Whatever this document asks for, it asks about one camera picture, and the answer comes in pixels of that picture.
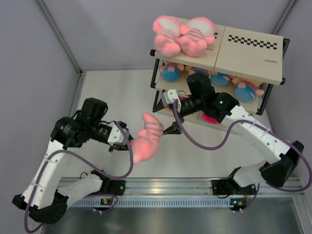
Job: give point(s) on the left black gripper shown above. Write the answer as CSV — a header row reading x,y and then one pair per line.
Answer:
x,y
124,147

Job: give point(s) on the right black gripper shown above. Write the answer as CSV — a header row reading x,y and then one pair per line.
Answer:
x,y
173,129

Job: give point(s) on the orange-faced blue doll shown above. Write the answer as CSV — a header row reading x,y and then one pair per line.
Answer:
x,y
192,70

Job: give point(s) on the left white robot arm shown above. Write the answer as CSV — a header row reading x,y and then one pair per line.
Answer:
x,y
45,202

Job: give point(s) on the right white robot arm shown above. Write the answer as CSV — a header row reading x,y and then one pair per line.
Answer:
x,y
281,156

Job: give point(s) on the blue doll on middle shelf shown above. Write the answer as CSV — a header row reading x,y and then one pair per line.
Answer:
x,y
220,79

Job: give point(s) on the beige three-tier shelf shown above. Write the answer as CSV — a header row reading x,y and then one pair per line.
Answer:
x,y
246,64

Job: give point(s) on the blue striped doll right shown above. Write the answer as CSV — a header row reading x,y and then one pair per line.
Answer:
x,y
246,90

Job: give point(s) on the left pink plush toy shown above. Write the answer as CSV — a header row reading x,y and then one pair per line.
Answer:
x,y
167,30

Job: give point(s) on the pink plush toy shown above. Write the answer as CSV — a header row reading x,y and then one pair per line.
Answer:
x,y
167,30
196,35

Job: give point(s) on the right pink plush toy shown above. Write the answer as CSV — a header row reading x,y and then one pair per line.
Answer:
x,y
196,35

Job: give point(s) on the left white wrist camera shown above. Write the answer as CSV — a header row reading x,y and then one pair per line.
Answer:
x,y
116,137

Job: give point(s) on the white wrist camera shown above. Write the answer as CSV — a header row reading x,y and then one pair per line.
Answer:
x,y
116,137
168,97

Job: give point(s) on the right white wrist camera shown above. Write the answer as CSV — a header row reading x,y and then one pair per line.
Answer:
x,y
168,97

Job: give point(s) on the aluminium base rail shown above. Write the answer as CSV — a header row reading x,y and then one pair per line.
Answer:
x,y
185,193

